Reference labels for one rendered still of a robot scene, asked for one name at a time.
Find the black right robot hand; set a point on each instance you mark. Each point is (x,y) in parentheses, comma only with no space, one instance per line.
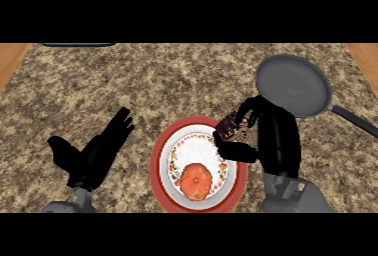
(278,140)

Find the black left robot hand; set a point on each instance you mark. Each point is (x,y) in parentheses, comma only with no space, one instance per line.
(97,154)

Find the dark red cupcake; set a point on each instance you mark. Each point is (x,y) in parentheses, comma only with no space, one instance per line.
(231,126)

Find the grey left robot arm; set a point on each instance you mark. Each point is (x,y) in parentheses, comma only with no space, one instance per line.
(75,203)

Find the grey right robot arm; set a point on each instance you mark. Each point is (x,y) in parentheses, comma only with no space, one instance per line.
(292,196)

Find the grey frying pan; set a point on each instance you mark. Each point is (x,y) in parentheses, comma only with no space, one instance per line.
(296,87)

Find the red-rimmed white plate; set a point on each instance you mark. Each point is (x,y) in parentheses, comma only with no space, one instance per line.
(197,166)

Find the orange pumpkin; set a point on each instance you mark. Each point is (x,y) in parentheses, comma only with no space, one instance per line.
(196,182)

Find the dark grey appliance edge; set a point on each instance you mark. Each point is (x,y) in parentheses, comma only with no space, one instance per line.
(79,44)

